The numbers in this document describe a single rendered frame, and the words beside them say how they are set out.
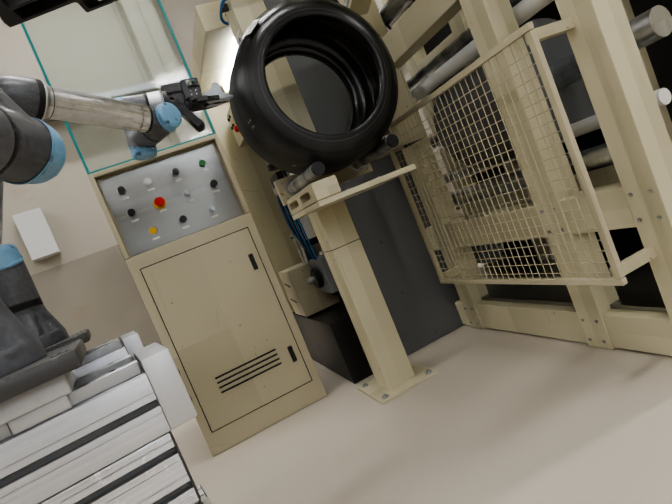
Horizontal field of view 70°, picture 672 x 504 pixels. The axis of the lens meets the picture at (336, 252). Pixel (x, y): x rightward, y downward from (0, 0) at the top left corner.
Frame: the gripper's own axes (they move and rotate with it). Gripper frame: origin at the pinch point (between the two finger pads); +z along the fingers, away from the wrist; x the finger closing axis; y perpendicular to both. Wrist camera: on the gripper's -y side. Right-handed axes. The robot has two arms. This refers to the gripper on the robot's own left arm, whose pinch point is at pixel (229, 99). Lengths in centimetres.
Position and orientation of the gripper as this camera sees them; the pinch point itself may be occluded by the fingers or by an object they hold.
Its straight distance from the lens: 166.3
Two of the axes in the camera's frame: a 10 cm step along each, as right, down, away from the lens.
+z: 9.1, -2.6, 3.1
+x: -3.1, 0.6, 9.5
